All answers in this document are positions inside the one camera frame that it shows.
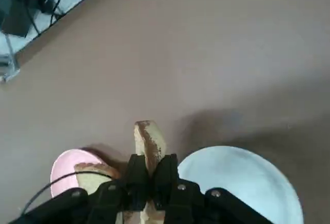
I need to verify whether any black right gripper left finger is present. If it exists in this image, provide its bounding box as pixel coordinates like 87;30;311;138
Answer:
7;154;153;224

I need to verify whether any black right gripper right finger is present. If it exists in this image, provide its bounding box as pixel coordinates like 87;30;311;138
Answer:
152;153;274;224

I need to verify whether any brown bread slice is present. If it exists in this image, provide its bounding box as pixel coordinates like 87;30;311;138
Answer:
134;120;167;224
74;162;122;194

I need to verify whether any white round plate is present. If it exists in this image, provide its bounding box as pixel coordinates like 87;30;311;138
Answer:
177;145;304;224

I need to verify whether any pink round plate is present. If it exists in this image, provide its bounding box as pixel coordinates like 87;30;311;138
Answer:
50;148;122;199

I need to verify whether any black power adapter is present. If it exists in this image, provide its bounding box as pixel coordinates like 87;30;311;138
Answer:
0;0;34;38

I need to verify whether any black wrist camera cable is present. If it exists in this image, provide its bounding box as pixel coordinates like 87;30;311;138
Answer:
20;171;122;214

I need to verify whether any aluminium frame leg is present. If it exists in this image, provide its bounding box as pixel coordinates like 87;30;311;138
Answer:
0;34;21;83

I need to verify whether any black floor cable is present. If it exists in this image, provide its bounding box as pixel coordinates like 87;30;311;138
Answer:
33;0;78;27

